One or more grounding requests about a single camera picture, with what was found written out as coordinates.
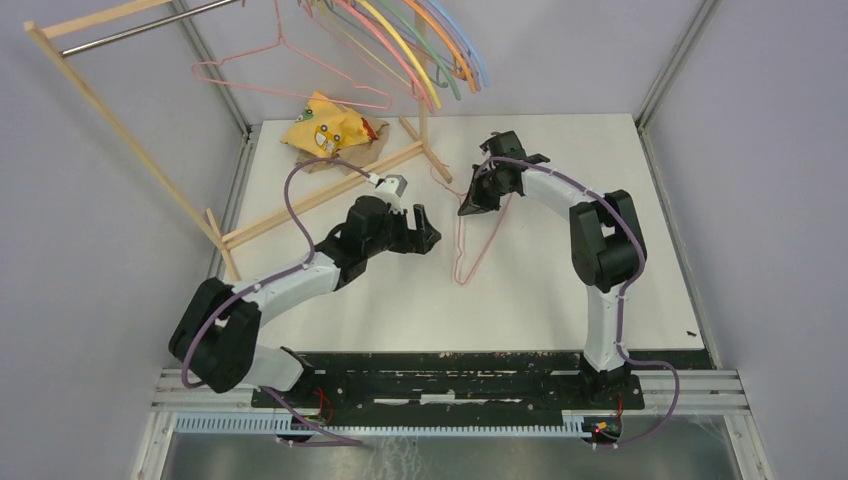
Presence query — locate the metal rack rod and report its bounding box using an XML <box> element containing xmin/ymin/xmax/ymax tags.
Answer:
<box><xmin>60</xmin><ymin>0</ymin><xmax>236</xmax><ymax>58</ymax></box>

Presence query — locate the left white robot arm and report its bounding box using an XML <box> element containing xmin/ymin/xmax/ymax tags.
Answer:
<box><xmin>168</xmin><ymin>195</ymin><xmax>442</xmax><ymax>407</ymax></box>

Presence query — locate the pink plastic hanger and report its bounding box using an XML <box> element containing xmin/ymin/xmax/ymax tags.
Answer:
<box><xmin>298</xmin><ymin>1</ymin><xmax>442</xmax><ymax>113</ymax></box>

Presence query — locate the beige cloth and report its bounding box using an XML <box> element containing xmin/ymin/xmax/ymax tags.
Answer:
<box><xmin>305</xmin><ymin>116</ymin><xmax>391</xmax><ymax>174</ymax></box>

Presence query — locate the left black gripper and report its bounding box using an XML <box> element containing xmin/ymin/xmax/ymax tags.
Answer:
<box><xmin>364</xmin><ymin>203</ymin><xmax>440</xmax><ymax>258</ymax></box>

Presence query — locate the orange hanger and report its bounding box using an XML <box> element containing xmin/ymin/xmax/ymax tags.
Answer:
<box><xmin>370</xmin><ymin>0</ymin><xmax>478</xmax><ymax>94</ymax></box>

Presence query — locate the green hanger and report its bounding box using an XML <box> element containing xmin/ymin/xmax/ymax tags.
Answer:
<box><xmin>331</xmin><ymin>0</ymin><xmax>462</xmax><ymax>102</ymax></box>

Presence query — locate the purple hanger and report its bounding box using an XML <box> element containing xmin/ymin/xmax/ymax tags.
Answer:
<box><xmin>370</xmin><ymin>0</ymin><xmax>484</xmax><ymax>91</ymax></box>

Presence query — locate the yellow hanger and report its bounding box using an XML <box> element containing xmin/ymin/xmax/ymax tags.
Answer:
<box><xmin>317</xmin><ymin>0</ymin><xmax>443</xmax><ymax>111</ymax></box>

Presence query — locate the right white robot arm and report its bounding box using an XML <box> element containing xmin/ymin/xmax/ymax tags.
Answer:
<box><xmin>457</xmin><ymin>131</ymin><xmax>647</xmax><ymax>408</ymax></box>

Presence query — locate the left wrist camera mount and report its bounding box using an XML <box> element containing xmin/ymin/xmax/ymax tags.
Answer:
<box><xmin>366</xmin><ymin>173</ymin><xmax>408</xmax><ymax>214</ymax></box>

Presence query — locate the pink wire hanger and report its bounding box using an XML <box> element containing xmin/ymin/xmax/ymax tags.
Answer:
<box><xmin>429</xmin><ymin>166</ymin><xmax>512</xmax><ymax>287</ymax></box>
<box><xmin>190</xmin><ymin>1</ymin><xmax>393</xmax><ymax>111</ymax></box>

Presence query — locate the light blue hanger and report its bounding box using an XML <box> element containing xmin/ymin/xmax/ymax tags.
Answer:
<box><xmin>430</xmin><ymin>1</ymin><xmax>490</xmax><ymax>87</ymax></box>

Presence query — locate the yellow garment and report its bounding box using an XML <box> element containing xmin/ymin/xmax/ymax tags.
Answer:
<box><xmin>281</xmin><ymin>91</ymin><xmax>378</xmax><ymax>157</ymax></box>

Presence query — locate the white slotted cable duct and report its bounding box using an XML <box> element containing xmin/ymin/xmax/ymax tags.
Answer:
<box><xmin>174</xmin><ymin>412</ymin><xmax>590</xmax><ymax>439</ymax></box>

